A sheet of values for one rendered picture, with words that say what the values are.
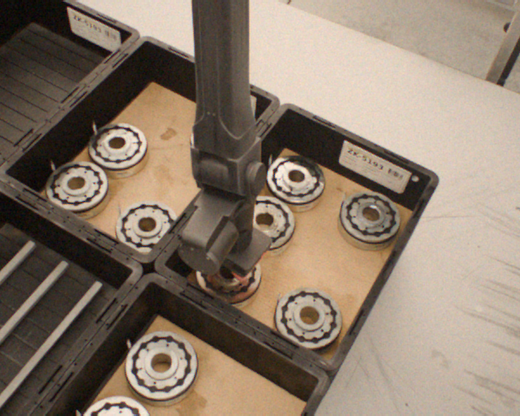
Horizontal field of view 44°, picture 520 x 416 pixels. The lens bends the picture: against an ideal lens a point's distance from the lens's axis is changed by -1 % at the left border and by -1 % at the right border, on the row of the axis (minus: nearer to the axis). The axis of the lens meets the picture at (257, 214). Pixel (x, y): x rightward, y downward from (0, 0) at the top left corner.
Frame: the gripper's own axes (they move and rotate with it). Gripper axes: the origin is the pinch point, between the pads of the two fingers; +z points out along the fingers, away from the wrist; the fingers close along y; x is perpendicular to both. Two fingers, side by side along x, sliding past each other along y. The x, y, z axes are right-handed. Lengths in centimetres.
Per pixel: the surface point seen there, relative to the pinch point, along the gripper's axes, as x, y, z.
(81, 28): 25, -54, -2
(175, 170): 12.1, -20.6, 4.0
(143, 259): -9.2, -8.9, -6.0
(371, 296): 5.5, 20.7, -5.7
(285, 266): 7.6, 5.9, 4.2
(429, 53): 170, -20, 87
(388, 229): 22.4, 16.5, 1.4
